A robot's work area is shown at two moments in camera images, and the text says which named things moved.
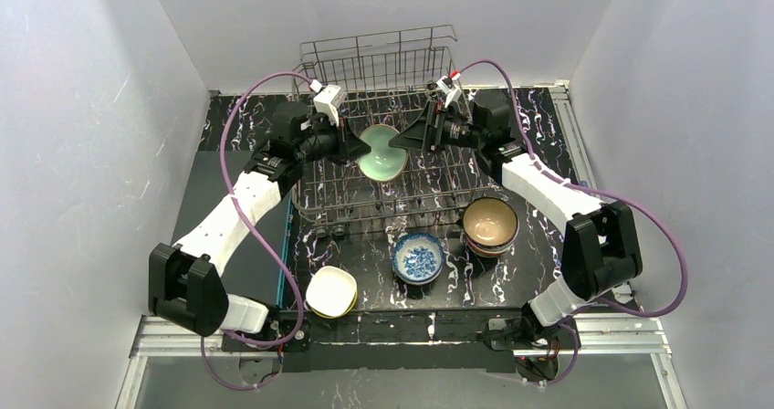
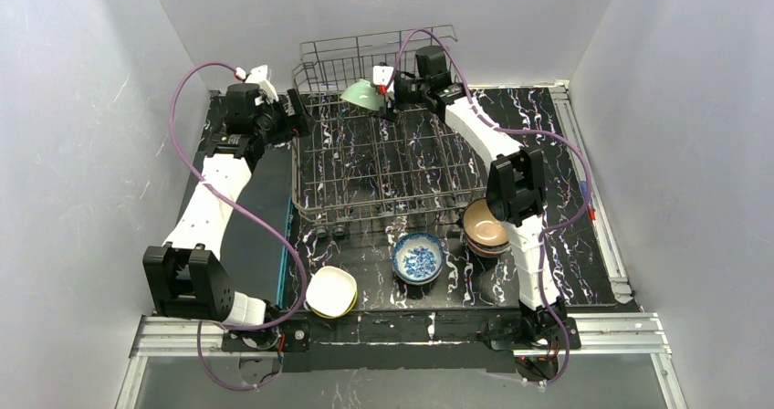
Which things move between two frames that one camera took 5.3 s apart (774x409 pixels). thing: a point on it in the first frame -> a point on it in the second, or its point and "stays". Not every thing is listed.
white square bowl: [330, 290] stays
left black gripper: [343, 140] -> [290, 120]
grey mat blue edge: [253, 270] stays
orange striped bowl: [492, 251] stays
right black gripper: [432, 131] -> [393, 98]
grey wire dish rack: [377, 75] stays
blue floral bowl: [418, 258] stays
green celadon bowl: [383, 163] -> [362, 93]
